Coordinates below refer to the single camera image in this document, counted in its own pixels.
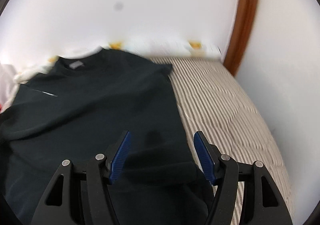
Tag black t-shirt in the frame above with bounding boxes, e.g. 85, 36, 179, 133
1, 50, 213, 224

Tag striped beige mattress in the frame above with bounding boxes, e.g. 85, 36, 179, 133
146, 58, 292, 224

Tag white rolled blanket yellow prints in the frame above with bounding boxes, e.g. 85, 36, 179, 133
13, 38, 222, 83

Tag white plastic bag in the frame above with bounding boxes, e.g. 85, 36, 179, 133
0, 64, 19, 113

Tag brown wooden door frame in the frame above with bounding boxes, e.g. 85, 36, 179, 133
223, 0, 258, 76

